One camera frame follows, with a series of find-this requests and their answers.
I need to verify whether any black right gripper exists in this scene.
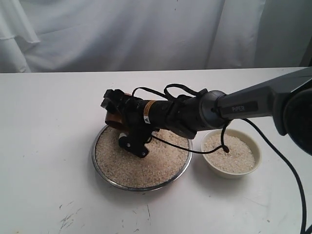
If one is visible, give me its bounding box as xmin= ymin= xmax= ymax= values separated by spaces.
xmin=101 ymin=89 xmax=155 ymax=139

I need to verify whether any brown wooden cup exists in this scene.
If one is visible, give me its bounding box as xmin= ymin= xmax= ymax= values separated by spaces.
xmin=105 ymin=94 xmax=130 ymax=132

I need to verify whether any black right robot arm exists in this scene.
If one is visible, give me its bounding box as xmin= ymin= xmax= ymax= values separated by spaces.
xmin=101 ymin=68 xmax=312 ymax=157

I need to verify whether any steel pan of rice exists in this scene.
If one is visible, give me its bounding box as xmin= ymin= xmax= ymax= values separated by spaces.
xmin=91 ymin=125 xmax=193 ymax=192

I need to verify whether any cream bowl of rice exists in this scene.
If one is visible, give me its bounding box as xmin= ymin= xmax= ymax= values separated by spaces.
xmin=203 ymin=129 xmax=262 ymax=179

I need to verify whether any white backdrop curtain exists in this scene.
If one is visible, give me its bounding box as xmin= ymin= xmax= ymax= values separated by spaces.
xmin=0 ymin=0 xmax=312 ymax=73

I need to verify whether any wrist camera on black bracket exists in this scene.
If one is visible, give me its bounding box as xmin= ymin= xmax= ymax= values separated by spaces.
xmin=118 ymin=132 xmax=152 ymax=158

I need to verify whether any black camera cable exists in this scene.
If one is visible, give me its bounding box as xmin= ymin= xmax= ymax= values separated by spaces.
xmin=131 ymin=84 xmax=308 ymax=234

